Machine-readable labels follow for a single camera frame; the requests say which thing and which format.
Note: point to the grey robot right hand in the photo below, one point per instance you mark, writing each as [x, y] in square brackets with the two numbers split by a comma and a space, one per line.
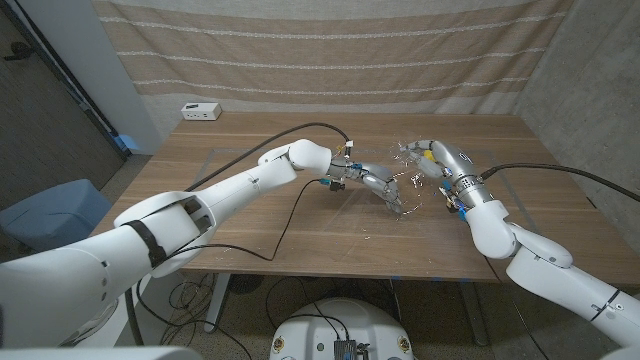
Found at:
[455, 162]

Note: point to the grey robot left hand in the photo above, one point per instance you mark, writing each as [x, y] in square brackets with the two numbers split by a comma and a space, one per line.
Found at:
[377, 177]

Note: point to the clear cellophane sheet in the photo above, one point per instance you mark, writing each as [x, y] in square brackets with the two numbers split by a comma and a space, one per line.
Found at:
[415, 192]

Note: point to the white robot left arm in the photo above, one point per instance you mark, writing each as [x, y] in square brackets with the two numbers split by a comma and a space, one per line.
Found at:
[175, 225]

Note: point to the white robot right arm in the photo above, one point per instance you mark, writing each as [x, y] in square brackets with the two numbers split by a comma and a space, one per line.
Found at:
[545, 270]

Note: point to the beige striped backdrop cloth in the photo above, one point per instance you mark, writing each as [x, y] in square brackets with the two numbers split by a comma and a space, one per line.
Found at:
[330, 60]

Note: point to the grey table leg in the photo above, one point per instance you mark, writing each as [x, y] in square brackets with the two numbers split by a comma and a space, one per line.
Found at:
[216, 305]
[474, 310]

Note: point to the white robot torso base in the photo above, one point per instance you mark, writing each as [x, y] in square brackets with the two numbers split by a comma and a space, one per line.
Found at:
[340, 325]

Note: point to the white power strip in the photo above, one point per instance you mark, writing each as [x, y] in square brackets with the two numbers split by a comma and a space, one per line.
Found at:
[201, 111]

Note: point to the small blue object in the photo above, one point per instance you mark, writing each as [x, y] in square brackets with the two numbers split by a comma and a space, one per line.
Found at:
[128, 142]

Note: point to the blue-grey upholstered seat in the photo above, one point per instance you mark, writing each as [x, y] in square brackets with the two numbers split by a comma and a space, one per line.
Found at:
[55, 215]

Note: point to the black door frame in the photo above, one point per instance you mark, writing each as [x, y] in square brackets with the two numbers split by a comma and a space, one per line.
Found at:
[65, 75]

